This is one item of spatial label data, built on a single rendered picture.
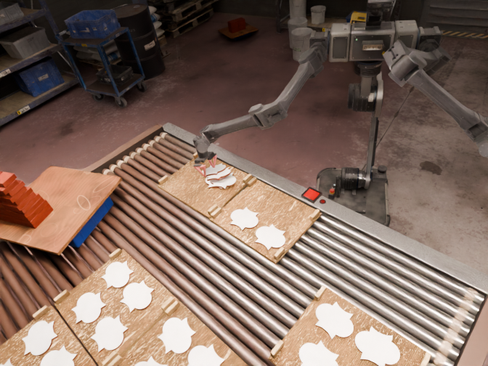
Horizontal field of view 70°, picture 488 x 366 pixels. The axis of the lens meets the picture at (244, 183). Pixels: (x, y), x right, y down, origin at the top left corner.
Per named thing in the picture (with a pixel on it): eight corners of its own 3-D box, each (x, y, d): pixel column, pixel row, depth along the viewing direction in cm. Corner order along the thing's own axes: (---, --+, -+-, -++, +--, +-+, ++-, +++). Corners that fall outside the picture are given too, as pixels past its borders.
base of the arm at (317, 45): (327, 59, 177) (327, 36, 169) (325, 67, 172) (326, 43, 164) (309, 60, 179) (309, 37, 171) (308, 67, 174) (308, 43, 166)
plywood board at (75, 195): (51, 168, 202) (50, 165, 201) (122, 179, 186) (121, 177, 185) (-20, 234, 169) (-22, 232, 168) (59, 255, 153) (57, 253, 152)
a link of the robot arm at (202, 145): (217, 136, 185) (207, 124, 181) (222, 142, 175) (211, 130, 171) (200, 151, 185) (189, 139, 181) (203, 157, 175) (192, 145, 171)
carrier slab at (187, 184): (202, 153, 211) (202, 152, 210) (254, 179, 189) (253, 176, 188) (157, 187, 193) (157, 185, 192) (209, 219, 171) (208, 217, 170)
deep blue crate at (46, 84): (52, 76, 528) (39, 52, 502) (66, 82, 507) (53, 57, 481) (20, 91, 501) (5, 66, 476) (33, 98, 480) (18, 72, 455)
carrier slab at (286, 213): (256, 181, 187) (255, 179, 186) (321, 214, 165) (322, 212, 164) (210, 221, 171) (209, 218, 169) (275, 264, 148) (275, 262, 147)
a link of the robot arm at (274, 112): (285, 125, 147) (273, 107, 143) (263, 129, 158) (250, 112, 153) (326, 64, 168) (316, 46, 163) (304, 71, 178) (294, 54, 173)
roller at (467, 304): (160, 139, 236) (157, 133, 233) (477, 309, 129) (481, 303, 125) (154, 143, 234) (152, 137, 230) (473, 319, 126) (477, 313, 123)
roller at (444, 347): (136, 155, 226) (133, 149, 223) (457, 353, 119) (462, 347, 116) (129, 159, 224) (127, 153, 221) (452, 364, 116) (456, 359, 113)
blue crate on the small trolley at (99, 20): (89, 27, 446) (83, 9, 431) (121, 27, 430) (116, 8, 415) (70, 39, 421) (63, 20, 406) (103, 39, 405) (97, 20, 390)
